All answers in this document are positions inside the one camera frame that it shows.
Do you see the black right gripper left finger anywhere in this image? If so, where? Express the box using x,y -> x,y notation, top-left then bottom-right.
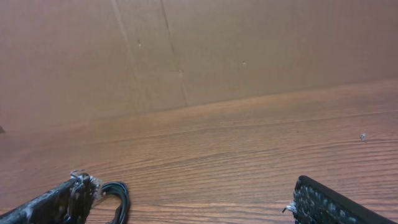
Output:
1,172 -> 102,224

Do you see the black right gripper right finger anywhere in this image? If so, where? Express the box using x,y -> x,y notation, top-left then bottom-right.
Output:
283,175 -> 396,224

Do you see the black cable bundle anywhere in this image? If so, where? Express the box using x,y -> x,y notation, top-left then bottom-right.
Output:
99,181 -> 131,224

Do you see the brown cardboard wall panel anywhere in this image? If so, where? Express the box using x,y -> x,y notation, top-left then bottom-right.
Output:
1,0 -> 397,131

